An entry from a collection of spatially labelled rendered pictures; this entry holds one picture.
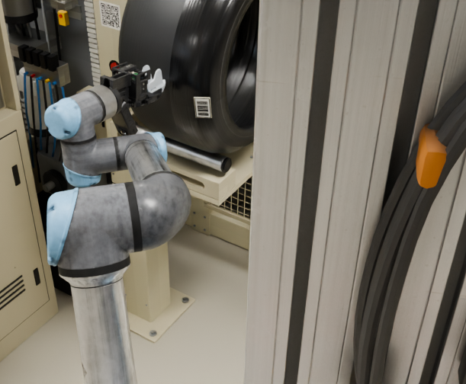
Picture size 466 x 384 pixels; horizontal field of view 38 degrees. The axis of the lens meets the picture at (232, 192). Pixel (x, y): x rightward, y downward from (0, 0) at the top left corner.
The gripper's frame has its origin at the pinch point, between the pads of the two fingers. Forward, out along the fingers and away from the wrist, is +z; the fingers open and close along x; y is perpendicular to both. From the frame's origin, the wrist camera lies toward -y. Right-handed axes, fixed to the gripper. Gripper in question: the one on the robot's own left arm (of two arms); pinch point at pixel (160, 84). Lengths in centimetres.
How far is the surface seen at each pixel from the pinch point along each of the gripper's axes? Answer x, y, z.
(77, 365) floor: 36, -120, 5
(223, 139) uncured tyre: -11.6, -15.6, 12.4
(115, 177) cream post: 38, -52, 28
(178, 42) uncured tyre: -3.1, 10.8, 2.4
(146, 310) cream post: 28, -110, 34
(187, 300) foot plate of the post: 21, -113, 51
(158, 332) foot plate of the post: 21, -115, 32
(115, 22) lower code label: 32.1, 3.3, 21.5
